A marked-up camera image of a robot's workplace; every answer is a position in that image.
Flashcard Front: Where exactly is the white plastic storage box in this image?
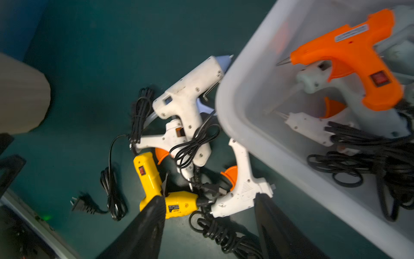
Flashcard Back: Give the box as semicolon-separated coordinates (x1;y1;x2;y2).
216;1;414;259

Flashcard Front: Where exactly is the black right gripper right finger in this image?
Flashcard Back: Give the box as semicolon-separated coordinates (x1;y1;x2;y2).
254;193;328;259

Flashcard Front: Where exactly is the white glue gun orange trigger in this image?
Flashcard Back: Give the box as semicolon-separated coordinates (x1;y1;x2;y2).
276;97;360;147

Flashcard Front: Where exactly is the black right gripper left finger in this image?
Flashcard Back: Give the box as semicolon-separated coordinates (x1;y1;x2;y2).
98;196;166;259

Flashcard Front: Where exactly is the black loose cord with plug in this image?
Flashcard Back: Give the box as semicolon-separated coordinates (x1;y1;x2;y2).
70;134;136;222

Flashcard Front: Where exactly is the yellow glue gun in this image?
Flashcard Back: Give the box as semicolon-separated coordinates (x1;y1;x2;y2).
133;152;199;219

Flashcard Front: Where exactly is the potted artificial flower plant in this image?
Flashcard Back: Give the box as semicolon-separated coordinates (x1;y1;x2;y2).
1;54;51;135

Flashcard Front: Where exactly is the light mint glue gun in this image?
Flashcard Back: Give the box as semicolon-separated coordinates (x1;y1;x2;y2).
265;60;410;138

